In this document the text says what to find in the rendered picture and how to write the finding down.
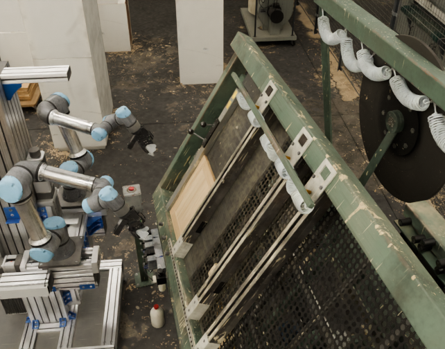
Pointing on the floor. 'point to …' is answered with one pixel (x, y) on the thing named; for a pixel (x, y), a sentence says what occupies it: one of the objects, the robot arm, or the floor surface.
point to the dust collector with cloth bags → (269, 20)
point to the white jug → (157, 319)
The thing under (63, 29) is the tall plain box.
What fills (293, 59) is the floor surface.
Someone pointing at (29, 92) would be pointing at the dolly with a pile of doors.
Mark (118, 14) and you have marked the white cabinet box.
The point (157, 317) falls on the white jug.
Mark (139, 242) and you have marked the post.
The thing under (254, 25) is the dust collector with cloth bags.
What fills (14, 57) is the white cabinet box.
